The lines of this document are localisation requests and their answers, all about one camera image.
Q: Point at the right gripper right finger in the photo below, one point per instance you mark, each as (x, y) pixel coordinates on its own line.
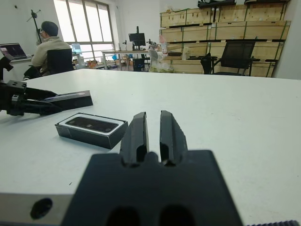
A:
(171, 139)

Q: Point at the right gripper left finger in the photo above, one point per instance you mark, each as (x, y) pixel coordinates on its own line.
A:
(135, 139)

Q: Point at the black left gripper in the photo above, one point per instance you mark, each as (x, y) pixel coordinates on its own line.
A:
(11, 99)

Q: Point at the black printed box lid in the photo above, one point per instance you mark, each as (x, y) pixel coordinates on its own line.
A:
(73, 101)

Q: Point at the black slim camera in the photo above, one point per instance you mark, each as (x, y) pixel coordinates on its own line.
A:
(91, 124)

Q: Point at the black box base white insert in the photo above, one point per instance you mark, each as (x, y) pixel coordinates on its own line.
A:
(94, 137)

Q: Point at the seated person beige jacket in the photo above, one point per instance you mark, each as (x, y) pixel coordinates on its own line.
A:
(47, 49)

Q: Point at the open silver laptop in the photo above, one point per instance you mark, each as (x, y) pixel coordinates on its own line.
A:
(14, 51)

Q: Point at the plywood crate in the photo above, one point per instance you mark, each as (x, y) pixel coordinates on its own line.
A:
(196, 33)
(200, 49)
(171, 34)
(232, 14)
(198, 16)
(188, 67)
(172, 18)
(230, 30)
(264, 12)
(266, 30)

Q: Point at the black computer tower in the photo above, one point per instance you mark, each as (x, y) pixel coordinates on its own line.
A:
(138, 64)

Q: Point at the black tripod stand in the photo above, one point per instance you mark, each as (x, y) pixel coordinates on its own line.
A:
(35, 21)

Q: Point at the white plastic bag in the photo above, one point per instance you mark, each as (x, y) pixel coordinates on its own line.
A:
(157, 58)

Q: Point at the long white desk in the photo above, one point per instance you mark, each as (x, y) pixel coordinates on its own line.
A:
(122, 53)

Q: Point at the large window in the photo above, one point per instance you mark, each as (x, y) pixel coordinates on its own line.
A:
(87, 23)

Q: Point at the pink white carton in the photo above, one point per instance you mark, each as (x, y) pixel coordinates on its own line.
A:
(163, 44)

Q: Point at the black computer monitor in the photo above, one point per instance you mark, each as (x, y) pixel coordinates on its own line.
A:
(137, 38)

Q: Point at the black mesh office chair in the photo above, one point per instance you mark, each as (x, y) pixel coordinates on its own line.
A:
(237, 55)

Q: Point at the black flat case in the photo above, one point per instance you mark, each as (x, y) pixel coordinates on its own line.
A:
(265, 1)

